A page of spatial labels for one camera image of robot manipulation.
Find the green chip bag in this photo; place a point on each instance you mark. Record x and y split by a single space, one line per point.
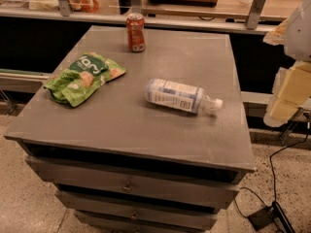
76 83

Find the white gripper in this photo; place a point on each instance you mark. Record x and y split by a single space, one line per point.
299 33

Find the red coke can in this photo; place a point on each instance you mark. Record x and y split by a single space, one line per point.
135 25

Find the grey metal bracket right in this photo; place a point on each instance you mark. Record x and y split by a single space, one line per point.
253 17

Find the clear blue-label plastic bottle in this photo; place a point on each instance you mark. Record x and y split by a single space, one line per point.
182 97

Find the black floor power box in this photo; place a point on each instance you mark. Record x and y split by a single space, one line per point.
272 214

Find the grey drawer cabinet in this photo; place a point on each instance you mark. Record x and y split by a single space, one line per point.
119 161

